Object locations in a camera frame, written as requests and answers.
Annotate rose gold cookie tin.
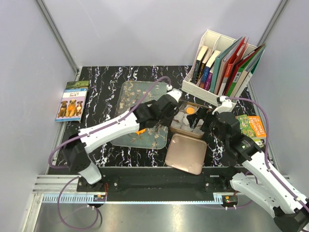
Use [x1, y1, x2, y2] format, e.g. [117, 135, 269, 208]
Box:
[169, 100, 208, 139]

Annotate metal tongs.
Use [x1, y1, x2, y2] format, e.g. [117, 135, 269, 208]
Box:
[154, 121, 170, 133]

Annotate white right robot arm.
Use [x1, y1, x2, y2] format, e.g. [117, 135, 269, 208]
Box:
[188, 109, 309, 232]

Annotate rose gold tin lid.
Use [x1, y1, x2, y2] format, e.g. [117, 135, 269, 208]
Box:
[165, 133, 207, 175]

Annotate blue paperback book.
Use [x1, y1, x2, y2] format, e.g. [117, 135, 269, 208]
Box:
[197, 48, 212, 88]

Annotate orange treehouse book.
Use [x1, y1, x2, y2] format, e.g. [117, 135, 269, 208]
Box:
[236, 115, 267, 139]

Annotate white book organizer rack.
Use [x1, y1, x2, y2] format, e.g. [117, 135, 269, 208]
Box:
[181, 29, 259, 112]

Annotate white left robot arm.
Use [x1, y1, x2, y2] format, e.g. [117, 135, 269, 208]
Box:
[62, 89, 182, 191]

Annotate floral blossom serving tray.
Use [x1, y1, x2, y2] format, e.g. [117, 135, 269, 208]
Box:
[111, 81, 169, 149]

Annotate black paperback book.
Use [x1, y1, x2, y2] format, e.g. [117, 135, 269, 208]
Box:
[191, 45, 209, 84]

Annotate purple paperback book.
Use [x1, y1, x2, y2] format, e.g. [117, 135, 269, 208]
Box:
[203, 50, 222, 90]

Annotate teal hardcover book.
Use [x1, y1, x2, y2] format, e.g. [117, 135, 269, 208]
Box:
[210, 35, 243, 94]

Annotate large orange round biscuit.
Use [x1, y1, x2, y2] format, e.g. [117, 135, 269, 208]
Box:
[186, 107, 196, 115]

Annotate dog picture book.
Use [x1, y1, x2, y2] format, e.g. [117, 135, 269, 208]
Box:
[55, 88, 88, 122]

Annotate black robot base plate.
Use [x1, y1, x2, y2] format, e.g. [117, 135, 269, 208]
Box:
[77, 167, 235, 204]

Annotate orange fish shaped cookie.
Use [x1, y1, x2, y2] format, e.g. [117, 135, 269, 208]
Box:
[136, 129, 146, 135]

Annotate green landscape book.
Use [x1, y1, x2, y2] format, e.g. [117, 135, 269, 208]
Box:
[66, 81, 89, 89]

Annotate green hardcover book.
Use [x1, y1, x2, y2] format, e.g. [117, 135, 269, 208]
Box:
[224, 43, 266, 97]

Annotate red hardcover book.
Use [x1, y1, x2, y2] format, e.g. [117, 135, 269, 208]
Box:
[217, 37, 248, 96]

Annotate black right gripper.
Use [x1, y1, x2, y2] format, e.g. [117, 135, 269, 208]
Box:
[186, 105, 228, 145]

